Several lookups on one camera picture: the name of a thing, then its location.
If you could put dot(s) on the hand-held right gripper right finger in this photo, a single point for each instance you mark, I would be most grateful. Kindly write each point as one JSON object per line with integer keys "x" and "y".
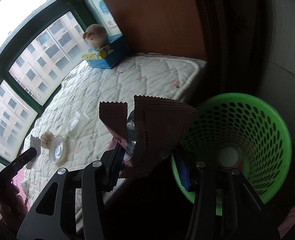
{"x": 183, "y": 172}

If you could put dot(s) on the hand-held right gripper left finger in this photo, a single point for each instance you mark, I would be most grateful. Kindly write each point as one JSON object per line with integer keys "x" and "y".
{"x": 112, "y": 172}

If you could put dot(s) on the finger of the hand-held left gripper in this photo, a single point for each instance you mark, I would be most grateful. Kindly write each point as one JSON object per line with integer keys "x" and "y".
{"x": 15, "y": 165}

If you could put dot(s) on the grey scrap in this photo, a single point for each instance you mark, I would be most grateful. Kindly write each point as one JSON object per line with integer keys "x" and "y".
{"x": 35, "y": 142}

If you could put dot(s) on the red snack wrapper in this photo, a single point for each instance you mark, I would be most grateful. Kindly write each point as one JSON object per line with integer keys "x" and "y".
{"x": 157, "y": 135}

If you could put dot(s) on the clear plastic cup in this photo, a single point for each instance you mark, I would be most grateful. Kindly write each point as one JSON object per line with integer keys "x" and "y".
{"x": 76, "y": 123}
{"x": 228, "y": 157}

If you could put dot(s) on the green mesh basket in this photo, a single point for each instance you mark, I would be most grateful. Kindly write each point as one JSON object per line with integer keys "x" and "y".
{"x": 262, "y": 120}

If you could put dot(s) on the person's left hand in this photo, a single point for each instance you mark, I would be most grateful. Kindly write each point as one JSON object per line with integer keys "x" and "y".
{"x": 12, "y": 203}

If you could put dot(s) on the pink foam floor mat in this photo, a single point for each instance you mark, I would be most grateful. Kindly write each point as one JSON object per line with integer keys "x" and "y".
{"x": 21, "y": 180}

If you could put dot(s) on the crumpled paper ball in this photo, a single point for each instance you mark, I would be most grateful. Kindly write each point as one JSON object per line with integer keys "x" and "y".
{"x": 47, "y": 140}

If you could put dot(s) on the clear plastic lid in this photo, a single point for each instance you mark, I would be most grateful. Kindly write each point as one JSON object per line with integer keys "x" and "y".
{"x": 57, "y": 151}

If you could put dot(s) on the white quilted mattress pad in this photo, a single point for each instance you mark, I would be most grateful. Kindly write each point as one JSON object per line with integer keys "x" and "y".
{"x": 127, "y": 80}

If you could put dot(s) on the blue dotted tissue box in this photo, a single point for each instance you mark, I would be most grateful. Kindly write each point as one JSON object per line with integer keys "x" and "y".
{"x": 105, "y": 60}

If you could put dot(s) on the apartment building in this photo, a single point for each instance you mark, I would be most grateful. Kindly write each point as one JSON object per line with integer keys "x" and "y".
{"x": 50, "y": 55}

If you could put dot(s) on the beige plush toy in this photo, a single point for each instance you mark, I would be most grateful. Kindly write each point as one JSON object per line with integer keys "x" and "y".
{"x": 95, "y": 35}

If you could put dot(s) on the brown wooden cabinet panel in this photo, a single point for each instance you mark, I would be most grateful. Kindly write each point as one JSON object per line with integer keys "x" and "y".
{"x": 157, "y": 17}

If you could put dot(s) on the white appliance with blue print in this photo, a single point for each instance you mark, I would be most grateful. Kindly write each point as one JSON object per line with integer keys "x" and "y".
{"x": 103, "y": 7}

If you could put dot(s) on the green window frame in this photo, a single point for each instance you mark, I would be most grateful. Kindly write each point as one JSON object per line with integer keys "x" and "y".
{"x": 2, "y": 76}

